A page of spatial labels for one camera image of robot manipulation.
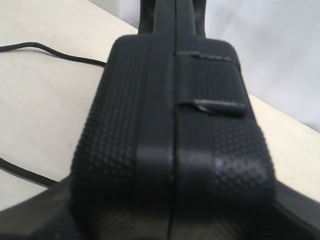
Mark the black plastic carrying case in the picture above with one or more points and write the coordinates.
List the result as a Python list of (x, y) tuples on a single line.
[(171, 149)]

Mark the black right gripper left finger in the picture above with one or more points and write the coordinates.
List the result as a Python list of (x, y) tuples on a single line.
[(46, 216)]

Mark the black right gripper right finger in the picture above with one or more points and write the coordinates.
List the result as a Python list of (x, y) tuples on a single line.
[(294, 216)]

